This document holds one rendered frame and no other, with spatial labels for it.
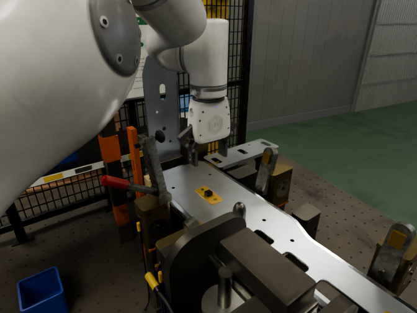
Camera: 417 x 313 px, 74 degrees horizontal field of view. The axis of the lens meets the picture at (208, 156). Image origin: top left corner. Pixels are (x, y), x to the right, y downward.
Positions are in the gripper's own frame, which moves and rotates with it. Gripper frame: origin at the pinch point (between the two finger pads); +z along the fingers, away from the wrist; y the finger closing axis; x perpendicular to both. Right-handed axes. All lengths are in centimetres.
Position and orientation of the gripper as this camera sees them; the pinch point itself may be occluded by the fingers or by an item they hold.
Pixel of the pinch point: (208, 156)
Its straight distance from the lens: 71.4
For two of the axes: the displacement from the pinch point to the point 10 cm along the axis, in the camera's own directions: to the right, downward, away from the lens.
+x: -5.8, -3.6, 7.3
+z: 0.0, 9.0, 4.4
